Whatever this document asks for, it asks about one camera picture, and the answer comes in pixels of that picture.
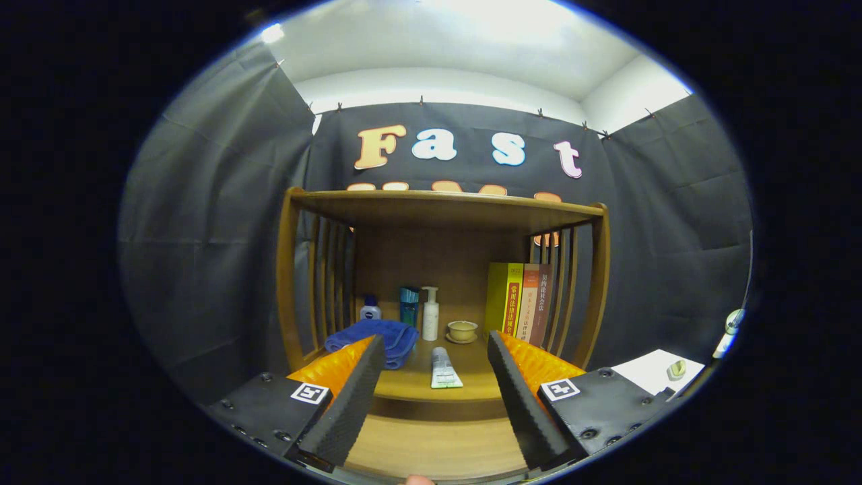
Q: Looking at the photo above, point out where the white pump bottle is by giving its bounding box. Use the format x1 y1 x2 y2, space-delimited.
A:
422 286 440 342

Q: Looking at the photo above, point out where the wooden countertop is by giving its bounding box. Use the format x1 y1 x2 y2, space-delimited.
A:
300 333 587 403

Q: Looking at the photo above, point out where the white green tube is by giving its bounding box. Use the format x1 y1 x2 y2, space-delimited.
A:
431 347 464 389

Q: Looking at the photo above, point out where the orange book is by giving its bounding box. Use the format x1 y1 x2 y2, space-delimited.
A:
515 263 541 344

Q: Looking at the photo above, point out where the yellow book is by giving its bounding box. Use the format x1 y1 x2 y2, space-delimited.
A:
484 262 525 337

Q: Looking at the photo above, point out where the brown book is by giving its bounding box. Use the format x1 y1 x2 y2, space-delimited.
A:
531 263 554 348

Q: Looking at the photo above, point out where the wooden cabinet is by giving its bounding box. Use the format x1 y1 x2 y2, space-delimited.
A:
276 187 611 480

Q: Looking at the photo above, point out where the white side table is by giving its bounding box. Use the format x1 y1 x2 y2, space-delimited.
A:
611 349 706 398

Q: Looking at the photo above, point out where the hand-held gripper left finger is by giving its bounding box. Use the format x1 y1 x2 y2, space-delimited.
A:
205 335 387 474

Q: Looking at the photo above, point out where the black backdrop cloth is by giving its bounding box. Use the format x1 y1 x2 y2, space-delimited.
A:
120 40 754 405

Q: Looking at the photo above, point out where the white and green object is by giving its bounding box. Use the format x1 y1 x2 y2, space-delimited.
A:
714 309 745 359

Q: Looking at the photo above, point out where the blue folded towel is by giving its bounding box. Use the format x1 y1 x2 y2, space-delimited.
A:
325 319 420 370

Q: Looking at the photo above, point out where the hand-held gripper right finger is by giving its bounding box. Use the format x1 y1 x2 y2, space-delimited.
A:
486 330 674 472

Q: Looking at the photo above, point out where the teal bottle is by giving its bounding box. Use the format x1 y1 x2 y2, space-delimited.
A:
399 286 420 327

